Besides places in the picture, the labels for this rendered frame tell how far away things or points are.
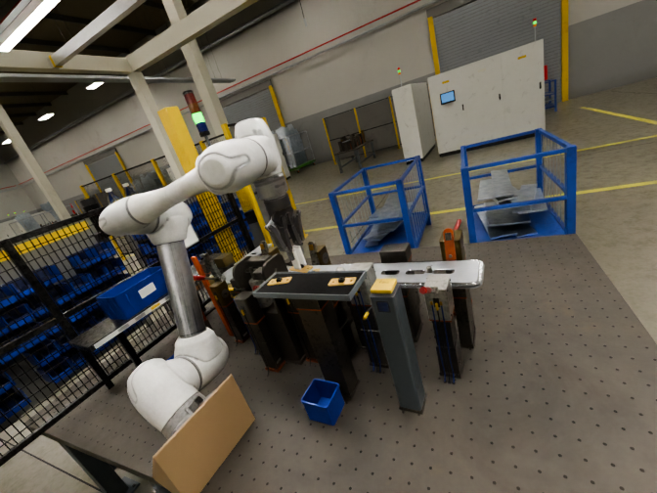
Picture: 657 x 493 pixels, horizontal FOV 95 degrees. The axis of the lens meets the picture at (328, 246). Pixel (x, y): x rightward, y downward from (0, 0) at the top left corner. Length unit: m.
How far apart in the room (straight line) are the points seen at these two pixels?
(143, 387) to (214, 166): 0.82
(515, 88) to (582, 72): 6.63
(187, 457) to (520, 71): 8.88
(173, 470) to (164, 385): 0.25
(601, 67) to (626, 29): 1.09
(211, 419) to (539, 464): 0.92
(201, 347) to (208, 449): 0.35
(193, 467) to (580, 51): 15.36
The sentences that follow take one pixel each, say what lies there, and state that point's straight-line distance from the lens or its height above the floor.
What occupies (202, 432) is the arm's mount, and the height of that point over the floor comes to 0.85.
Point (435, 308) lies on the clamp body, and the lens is 1.02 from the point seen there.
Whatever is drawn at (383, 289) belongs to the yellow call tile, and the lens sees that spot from 0.83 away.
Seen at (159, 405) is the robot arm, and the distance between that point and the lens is 1.22.
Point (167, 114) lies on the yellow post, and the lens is 2.37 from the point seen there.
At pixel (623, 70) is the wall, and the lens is 15.77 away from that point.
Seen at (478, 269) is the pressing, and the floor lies 1.00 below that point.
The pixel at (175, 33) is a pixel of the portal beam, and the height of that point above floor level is 3.40.
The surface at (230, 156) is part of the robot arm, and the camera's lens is 0.68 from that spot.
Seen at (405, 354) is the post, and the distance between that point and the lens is 0.95.
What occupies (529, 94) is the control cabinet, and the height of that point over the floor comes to 0.97.
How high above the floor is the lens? 1.59
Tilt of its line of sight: 21 degrees down
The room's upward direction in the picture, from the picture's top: 17 degrees counter-clockwise
